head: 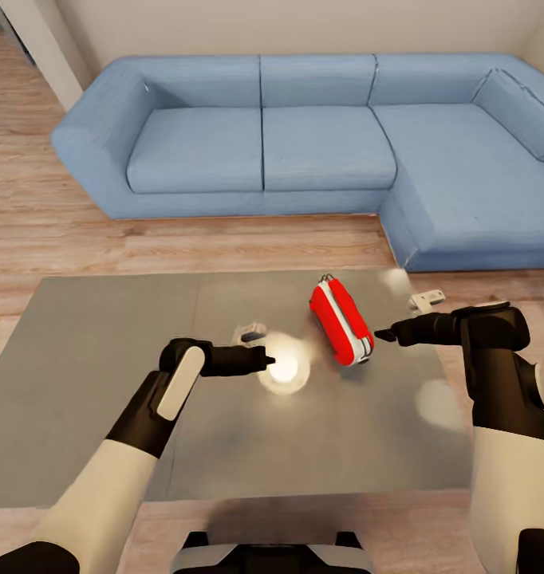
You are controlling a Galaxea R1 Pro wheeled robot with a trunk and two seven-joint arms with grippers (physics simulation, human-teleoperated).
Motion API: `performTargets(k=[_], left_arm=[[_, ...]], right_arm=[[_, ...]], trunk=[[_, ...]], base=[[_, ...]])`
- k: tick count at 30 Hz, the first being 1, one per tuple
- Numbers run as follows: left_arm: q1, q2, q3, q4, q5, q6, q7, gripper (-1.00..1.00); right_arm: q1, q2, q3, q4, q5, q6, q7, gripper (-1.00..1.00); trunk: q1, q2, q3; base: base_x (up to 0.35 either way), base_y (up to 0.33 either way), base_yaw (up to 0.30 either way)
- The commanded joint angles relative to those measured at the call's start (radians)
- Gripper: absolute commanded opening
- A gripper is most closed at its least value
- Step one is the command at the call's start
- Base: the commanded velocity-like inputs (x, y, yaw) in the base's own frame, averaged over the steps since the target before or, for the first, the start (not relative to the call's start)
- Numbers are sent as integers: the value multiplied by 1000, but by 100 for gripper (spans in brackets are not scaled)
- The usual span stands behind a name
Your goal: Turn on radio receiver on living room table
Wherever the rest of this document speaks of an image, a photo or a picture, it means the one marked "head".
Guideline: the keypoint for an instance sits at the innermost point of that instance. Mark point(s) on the coffee table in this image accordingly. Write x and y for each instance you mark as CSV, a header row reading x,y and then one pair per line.
x,y
307,425

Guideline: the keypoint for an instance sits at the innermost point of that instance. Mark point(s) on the radio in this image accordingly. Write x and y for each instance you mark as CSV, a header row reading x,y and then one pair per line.
x,y
347,334

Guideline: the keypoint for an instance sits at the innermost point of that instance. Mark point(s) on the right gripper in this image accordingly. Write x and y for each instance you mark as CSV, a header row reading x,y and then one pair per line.
x,y
419,330

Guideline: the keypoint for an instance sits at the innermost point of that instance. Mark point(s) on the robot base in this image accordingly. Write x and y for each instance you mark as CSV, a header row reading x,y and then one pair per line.
x,y
345,557

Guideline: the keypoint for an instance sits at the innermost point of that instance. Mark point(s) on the sofa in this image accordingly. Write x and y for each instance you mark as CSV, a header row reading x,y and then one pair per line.
x,y
446,148

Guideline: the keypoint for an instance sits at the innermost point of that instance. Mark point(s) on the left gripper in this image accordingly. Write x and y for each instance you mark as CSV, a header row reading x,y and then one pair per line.
x,y
243,360

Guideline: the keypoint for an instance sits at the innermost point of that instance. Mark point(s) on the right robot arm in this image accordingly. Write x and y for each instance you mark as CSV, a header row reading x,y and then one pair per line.
x,y
506,517

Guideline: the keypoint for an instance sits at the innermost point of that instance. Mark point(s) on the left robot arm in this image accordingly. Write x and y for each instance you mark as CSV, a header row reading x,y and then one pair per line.
x,y
86,531

